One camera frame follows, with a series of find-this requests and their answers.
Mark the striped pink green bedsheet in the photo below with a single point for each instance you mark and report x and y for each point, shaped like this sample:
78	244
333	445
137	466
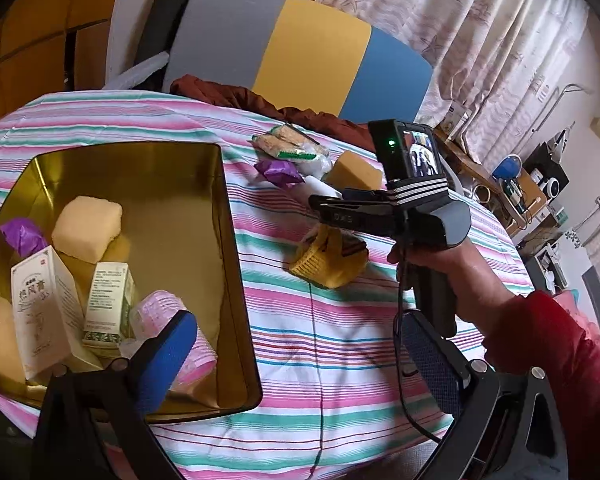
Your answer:
331	399

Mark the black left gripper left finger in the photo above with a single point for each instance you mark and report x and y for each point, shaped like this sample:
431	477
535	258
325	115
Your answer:
159	359

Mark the yellow knitted sock bundle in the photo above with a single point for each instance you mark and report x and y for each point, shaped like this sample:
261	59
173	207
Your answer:
329	257

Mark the green edged snack pack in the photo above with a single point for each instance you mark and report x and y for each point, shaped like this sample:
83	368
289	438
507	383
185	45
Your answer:
297	138
281	149

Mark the wide white medicine box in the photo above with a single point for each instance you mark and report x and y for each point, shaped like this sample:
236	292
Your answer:
48	317

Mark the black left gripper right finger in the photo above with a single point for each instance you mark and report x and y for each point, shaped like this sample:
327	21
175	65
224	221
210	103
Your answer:
441	365

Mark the wooden wardrobe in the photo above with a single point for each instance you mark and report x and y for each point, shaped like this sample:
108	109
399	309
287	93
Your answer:
49	46

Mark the wooden bedside table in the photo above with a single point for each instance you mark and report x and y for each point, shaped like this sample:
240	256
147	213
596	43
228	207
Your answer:
518	218

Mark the beige patterned curtain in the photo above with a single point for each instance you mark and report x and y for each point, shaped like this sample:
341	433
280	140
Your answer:
499	59

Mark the gold metal tin tray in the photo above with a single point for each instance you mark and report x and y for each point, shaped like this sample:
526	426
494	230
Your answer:
177	234

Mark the person's right hand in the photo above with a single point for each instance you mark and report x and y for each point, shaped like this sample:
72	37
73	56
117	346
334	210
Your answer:
481	296

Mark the orange sponge block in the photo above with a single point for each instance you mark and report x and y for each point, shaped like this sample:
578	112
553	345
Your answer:
352	171

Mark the dark red blanket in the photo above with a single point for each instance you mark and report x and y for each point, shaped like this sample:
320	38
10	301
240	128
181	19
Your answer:
240	98

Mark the white plastic bag bundle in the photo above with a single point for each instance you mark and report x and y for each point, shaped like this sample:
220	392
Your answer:
312	171

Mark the purple plastic wrapper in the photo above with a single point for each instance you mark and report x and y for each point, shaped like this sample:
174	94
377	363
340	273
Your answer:
23	236
281	173

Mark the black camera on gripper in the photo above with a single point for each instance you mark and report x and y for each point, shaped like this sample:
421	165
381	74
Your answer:
411	162

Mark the narrow cream medicine box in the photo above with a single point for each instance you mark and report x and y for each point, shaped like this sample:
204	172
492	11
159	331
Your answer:
111	298

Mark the pale yellow sponge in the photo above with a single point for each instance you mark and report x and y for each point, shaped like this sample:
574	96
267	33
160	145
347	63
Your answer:
10	363
86	226

